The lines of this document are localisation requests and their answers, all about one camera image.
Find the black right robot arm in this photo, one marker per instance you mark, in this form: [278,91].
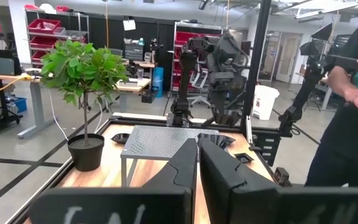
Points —
[183,87]

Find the small black table camera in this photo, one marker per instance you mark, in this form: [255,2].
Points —
[281,176]

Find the person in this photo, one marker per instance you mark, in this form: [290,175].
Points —
[346,140]

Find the grey perforated metal shelf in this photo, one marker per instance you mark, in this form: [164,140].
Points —
[154,141]

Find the white paper sign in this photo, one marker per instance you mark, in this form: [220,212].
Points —
[129,25]

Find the black wavy square mini plate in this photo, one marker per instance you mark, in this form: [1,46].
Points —
[219,140]

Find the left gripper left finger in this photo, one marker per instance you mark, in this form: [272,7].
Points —
[172,180]

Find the black open crate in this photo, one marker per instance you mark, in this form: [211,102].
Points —
[149,96]

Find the black slotted bracket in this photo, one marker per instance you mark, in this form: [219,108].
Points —
[267,146]

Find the blue barrel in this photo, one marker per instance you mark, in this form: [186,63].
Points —
[158,81]

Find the black small square mini plate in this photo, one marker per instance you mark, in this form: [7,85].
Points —
[243,158]

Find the black leaf-shaped mini plate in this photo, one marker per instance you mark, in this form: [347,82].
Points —
[120,138]

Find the green plant in black pot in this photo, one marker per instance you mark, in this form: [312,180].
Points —
[82,68]

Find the person's forearm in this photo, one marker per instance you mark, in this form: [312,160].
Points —
[337,81]

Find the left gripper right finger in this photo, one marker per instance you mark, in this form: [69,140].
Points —
[222,180]

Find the white door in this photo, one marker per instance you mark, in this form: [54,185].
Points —
[287,59]

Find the blue storage box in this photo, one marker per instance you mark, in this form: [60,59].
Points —
[20,104]

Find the white office chair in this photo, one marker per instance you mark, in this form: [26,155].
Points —
[199,81]

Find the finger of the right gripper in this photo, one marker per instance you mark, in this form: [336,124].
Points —
[223,119]
[234,118]

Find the desk with grey legs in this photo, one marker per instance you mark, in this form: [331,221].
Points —
[36,102]
[134,85]

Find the white trash bin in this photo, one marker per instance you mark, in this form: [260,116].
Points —
[264,102]

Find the metal rack with red bins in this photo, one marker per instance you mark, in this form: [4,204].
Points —
[43,26]
[180,39]

